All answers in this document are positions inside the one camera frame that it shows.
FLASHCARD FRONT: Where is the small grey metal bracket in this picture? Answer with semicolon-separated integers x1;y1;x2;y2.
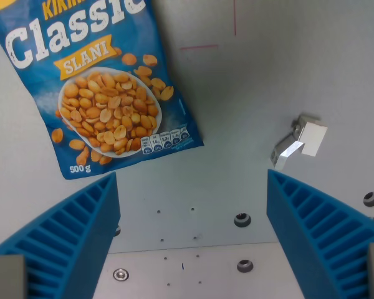
270;113;328;171

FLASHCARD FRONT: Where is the silver flat head screw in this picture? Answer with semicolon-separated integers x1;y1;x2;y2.
113;268;130;282

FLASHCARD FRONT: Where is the blue salted peanuts bag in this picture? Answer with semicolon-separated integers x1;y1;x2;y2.
0;0;204;181

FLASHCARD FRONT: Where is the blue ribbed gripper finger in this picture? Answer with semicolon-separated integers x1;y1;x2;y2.
266;169;374;299
0;171;122;299

